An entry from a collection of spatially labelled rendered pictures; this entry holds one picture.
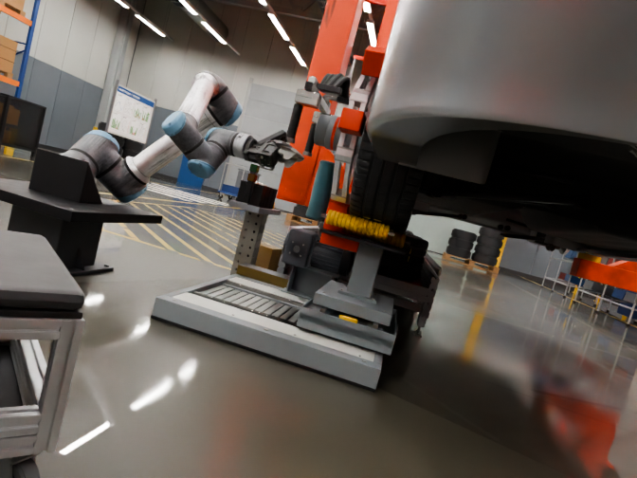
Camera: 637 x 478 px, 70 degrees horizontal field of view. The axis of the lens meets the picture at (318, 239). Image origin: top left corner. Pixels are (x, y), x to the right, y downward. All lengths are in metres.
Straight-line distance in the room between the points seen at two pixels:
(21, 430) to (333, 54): 2.12
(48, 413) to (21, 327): 0.14
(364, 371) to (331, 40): 1.66
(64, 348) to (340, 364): 0.99
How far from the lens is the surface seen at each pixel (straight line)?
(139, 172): 2.27
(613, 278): 4.63
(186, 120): 1.64
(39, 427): 0.81
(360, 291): 1.85
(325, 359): 1.56
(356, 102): 1.68
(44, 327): 0.75
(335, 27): 2.54
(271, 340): 1.59
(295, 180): 2.38
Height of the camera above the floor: 0.55
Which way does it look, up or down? 4 degrees down
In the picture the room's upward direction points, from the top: 15 degrees clockwise
